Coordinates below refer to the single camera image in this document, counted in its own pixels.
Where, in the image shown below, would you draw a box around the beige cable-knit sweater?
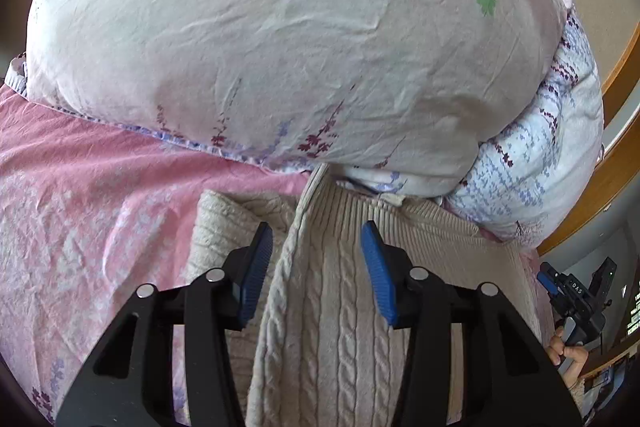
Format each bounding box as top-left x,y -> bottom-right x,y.
186,168 -> 551,426

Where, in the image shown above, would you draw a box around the right hand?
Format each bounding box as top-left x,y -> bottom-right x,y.
546,326 -> 589,388

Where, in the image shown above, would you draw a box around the white floral lower pillow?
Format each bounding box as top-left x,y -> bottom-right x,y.
444,0 -> 604,249

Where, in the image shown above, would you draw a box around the pink floral bed sheet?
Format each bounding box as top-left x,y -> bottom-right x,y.
0,53 -> 557,427

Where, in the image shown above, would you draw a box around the pale floral top pillow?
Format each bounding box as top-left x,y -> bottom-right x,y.
24,0 -> 566,196

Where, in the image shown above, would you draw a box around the wooden bed frame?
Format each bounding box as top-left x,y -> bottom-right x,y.
537,31 -> 639,257

